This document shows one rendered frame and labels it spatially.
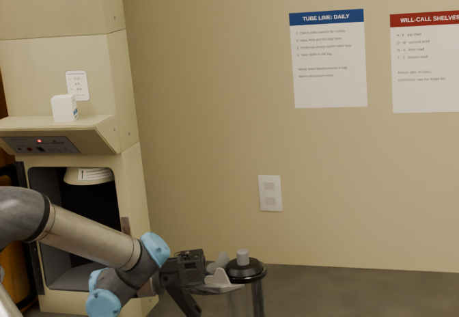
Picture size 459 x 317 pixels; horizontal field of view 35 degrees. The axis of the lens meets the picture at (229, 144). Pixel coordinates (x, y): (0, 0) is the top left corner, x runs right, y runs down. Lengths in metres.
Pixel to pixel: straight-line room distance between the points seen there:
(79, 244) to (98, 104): 0.52
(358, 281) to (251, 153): 0.49
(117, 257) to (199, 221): 0.85
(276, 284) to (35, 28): 0.98
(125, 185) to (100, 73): 0.29
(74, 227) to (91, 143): 0.44
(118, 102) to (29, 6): 0.33
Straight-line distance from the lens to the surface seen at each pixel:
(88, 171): 1.98
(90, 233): 1.48
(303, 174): 2.21
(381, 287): 2.13
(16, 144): 1.96
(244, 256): 1.70
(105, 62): 1.85
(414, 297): 2.08
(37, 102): 1.97
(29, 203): 1.38
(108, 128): 1.83
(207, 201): 2.32
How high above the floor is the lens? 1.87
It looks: 14 degrees down
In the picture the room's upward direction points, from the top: 5 degrees counter-clockwise
